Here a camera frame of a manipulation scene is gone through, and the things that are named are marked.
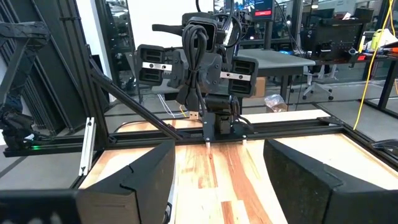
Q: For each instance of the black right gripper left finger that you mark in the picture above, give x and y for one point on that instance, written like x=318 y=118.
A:
x=149 y=180

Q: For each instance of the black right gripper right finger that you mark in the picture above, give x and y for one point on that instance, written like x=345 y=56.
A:
x=304 y=186

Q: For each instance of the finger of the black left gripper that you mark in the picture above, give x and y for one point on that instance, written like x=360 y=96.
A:
x=150 y=76
x=244 y=87

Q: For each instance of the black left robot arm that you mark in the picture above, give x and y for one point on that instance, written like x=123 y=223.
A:
x=222 y=107

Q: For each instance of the cardboard box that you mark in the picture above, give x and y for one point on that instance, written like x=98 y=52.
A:
x=260 y=87

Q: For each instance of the clear plastic bag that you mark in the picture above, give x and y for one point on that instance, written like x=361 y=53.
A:
x=275 y=101

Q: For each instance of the grey desk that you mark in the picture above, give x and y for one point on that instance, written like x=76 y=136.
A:
x=276 y=60

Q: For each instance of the silver aluminium extrusion bar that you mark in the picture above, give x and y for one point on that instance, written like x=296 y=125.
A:
x=87 y=146

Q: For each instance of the white office chair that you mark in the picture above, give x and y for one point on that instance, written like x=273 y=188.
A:
x=317 y=84

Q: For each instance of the monitor with red display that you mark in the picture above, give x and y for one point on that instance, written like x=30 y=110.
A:
x=263 y=9

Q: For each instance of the yellow-green bottle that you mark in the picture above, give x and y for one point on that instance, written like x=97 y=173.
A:
x=376 y=39

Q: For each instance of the black aluminium frame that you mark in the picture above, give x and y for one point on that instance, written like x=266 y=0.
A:
x=146 y=113

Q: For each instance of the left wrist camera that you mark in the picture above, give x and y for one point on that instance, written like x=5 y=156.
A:
x=211 y=31

